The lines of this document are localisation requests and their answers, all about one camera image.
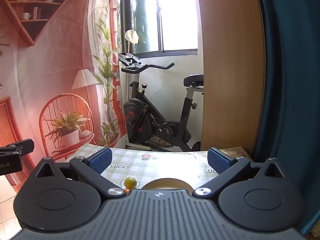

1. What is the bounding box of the green checked tablecloth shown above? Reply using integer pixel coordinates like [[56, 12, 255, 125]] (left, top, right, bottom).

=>
[[52, 142, 253, 195]]

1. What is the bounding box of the dark blue curtain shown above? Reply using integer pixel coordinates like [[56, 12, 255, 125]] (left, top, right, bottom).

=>
[[252, 0, 320, 235]]

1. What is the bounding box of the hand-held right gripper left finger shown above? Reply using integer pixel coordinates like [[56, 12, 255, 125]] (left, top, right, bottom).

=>
[[34, 147, 125, 198]]

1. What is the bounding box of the cream round plate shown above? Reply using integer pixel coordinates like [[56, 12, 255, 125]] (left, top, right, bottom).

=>
[[142, 177, 193, 193]]

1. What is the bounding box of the green apple far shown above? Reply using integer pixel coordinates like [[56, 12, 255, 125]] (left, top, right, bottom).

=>
[[124, 177, 137, 189]]

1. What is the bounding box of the printed wall cloth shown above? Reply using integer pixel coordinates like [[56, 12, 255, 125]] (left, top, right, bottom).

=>
[[0, 0, 128, 200]]

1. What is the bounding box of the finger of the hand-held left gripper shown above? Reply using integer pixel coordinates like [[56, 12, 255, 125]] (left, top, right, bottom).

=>
[[0, 145, 22, 156], [7, 139, 35, 155]]

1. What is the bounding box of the white cloth cap on stand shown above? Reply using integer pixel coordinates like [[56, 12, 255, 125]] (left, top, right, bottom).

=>
[[124, 29, 139, 53]]

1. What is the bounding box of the wooden panel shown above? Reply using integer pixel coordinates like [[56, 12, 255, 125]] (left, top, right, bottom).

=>
[[196, 0, 267, 153]]

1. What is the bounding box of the black exercise bike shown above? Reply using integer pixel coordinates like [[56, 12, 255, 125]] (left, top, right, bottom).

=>
[[118, 52, 204, 153]]

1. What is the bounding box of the window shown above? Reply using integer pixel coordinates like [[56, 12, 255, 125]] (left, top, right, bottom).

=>
[[120, 0, 200, 58]]

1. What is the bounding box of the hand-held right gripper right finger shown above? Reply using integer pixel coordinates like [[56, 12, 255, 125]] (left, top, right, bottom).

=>
[[194, 147, 287, 198]]

